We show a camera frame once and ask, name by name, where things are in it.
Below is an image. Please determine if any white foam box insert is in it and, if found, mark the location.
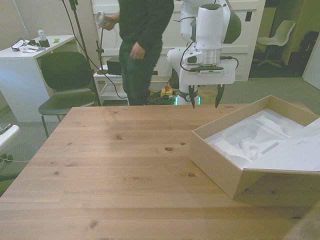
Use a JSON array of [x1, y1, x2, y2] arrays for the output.
[[207, 107, 307, 166]]

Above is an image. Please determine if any floor cable bundle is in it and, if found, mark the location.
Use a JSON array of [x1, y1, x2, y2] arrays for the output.
[[146, 88, 181, 106]]

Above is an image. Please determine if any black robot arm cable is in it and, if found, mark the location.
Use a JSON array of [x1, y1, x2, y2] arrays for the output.
[[173, 16, 240, 73]]

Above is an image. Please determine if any black plastic chair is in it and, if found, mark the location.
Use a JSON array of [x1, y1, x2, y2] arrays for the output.
[[37, 51, 100, 139]]

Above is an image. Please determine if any person's left hand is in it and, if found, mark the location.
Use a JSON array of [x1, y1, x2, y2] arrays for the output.
[[129, 44, 147, 60]]

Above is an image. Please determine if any black tripod stand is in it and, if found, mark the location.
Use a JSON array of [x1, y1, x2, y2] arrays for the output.
[[68, 0, 102, 107]]

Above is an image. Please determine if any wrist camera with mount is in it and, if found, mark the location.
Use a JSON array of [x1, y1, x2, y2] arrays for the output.
[[187, 64, 229, 77]]

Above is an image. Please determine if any black and white headset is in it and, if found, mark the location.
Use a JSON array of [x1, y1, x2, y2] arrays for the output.
[[10, 37, 27, 52]]

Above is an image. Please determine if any clear bottle with green cap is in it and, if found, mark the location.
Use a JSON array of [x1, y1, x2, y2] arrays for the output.
[[37, 25, 47, 41]]

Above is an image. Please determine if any white VR controller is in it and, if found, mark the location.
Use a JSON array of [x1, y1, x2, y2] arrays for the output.
[[94, 11, 123, 44]]

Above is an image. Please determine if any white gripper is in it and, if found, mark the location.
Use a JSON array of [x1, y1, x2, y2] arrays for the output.
[[179, 59, 237, 110]]

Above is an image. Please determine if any yellow emergency stop button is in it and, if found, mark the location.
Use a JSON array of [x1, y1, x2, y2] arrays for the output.
[[160, 84, 174, 97]]

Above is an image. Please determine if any white panel partition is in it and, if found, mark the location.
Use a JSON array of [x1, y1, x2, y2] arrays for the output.
[[91, 0, 266, 82]]

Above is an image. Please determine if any small white side table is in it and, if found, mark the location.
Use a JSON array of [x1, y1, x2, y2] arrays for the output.
[[93, 64, 131, 106]]

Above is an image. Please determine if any white chair edge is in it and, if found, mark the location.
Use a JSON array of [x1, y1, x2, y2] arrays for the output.
[[0, 123, 21, 154]]

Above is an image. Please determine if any white swivel chair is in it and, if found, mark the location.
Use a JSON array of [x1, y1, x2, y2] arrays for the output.
[[256, 19, 297, 68]]

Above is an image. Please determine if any person in dark sweater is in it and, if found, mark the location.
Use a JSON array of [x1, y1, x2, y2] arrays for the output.
[[117, 0, 175, 106]]

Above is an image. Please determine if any person's right hand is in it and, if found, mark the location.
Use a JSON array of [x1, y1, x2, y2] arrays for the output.
[[103, 12, 122, 31]]

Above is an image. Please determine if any white desk with clutter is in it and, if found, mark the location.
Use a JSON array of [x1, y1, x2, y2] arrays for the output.
[[0, 34, 81, 123]]

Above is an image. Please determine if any white handheld device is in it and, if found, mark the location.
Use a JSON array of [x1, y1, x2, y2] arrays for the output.
[[19, 43, 46, 54]]

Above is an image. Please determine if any black box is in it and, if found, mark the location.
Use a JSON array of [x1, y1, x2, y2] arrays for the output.
[[106, 56, 123, 76]]

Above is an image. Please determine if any long black hanging cable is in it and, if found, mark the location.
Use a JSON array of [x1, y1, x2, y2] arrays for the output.
[[59, 0, 130, 100]]

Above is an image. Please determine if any brown cardboard box with lid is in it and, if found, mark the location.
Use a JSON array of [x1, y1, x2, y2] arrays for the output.
[[189, 94, 320, 201]]

